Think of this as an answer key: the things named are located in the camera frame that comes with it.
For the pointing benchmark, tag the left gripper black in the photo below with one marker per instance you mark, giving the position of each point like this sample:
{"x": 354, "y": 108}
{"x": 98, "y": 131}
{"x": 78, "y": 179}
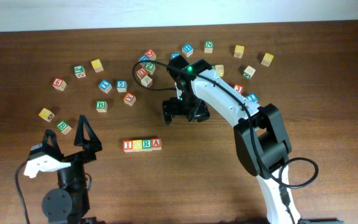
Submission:
{"x": 89, "y": 145}

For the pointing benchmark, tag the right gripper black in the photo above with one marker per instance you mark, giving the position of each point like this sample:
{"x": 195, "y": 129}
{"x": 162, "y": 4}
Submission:
{"x": 201, "y": 112}

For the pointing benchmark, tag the red A block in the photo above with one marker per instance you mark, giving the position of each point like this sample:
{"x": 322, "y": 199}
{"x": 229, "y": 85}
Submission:
{"x": 156, "y": 144}

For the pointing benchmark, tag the red I block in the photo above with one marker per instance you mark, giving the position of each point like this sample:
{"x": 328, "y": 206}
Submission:
{"x": 128, "y": 146}

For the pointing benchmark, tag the green R block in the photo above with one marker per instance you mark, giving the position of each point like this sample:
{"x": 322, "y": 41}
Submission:
{"x": 146, "y": 145}

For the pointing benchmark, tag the yellow C block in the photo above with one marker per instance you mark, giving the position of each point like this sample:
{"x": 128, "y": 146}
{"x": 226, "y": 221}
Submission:
{"x": 137, "y": 145}

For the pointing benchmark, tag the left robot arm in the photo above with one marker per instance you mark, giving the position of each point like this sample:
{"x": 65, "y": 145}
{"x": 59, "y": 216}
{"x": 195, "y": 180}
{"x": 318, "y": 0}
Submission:
{"x": 69, "y": 203}

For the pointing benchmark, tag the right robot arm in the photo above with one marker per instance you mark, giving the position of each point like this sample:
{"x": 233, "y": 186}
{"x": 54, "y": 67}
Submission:
{"x": 262, "y": 142}

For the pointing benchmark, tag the green B block lower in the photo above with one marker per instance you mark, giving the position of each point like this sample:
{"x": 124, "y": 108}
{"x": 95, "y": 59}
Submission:
{"x": 63, "y": 127}

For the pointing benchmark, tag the green b block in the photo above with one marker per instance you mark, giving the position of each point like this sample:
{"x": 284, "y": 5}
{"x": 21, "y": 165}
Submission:
{"x": 63, "y": 127}
{"x": 101, "y": 106}

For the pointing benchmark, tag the yellow block far left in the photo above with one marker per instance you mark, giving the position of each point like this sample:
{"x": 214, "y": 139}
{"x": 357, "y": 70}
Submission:
{"x": 46, "y": 114}

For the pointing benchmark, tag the plain wood red-edged block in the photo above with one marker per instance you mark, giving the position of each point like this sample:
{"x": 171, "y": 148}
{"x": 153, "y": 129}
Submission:
{"x": 146, "y": 81}

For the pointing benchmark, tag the green B block upper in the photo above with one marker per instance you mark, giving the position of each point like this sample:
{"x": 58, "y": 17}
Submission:
{"x": 101, "y": 106}

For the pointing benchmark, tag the yellow 8 block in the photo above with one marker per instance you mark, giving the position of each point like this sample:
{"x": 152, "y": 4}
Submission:
{"x": 219, "y": 69}

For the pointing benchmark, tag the blue X block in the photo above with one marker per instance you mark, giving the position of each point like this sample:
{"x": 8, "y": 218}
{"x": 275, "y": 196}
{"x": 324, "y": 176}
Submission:
{"x": 173, "y": 55}

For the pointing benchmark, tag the green Z block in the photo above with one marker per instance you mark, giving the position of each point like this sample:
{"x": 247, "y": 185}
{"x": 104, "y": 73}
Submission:
{"x": 150, "y": 67}

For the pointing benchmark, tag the red 3 block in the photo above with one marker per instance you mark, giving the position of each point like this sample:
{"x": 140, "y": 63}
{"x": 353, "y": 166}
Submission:
{"x": 238, "y": 88}

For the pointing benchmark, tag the blue H block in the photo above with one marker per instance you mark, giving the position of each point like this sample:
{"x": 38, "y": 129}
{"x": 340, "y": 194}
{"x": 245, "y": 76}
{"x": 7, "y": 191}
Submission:
{"x": 187, "y": 50}

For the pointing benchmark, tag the red U block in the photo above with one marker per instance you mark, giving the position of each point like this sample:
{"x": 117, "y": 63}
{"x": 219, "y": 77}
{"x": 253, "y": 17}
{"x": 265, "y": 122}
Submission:
{"x": 141, "y": 73}

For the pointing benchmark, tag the red Y block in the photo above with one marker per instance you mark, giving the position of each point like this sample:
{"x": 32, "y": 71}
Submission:
{"x": 129, "y": 99}

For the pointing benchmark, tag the red Q block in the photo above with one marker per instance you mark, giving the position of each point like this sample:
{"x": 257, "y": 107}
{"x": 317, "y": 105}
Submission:
{"x": 150, "y": 54}

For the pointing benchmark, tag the green N block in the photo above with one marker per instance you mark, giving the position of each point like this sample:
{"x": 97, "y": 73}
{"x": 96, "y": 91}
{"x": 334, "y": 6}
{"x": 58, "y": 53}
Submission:
{"x": 208, "y": 47}

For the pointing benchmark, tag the blue D block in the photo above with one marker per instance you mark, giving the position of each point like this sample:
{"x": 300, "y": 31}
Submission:
{"x": 143, "y": 58}

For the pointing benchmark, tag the red 6 block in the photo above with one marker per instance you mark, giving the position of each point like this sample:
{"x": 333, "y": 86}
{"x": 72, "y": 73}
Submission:
{"x": 59, "y": 84}

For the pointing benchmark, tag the blue L block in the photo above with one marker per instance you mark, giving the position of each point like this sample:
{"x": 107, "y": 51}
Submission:
{"x": 252, "y": 97}

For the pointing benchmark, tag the blue T block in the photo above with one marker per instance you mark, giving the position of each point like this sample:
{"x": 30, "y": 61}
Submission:
{"x": 105, "y": 86}

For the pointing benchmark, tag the blue 5 block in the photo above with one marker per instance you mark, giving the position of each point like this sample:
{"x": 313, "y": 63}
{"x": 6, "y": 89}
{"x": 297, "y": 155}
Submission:
{"x": 121, "y": 86}

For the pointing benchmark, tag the plain wood O block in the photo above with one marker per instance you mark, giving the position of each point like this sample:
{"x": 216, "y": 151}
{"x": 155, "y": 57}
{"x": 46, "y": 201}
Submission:
{"x": 249, "y": 72}

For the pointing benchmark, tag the yellow block upper middle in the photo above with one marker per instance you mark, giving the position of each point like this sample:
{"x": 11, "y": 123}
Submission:
{"x": 239, "y": 51}

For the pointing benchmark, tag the green J block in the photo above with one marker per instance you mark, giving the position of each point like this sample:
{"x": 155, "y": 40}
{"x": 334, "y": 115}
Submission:
{"x": 79, "y": 71}

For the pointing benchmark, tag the yellow block upper left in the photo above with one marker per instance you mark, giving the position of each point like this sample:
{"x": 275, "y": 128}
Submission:
{"x": 97, "y": 65}

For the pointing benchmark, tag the yellow block upper right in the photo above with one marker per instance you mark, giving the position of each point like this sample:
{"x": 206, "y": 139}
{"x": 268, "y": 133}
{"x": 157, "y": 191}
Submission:
{"x": 267, "y": 59}

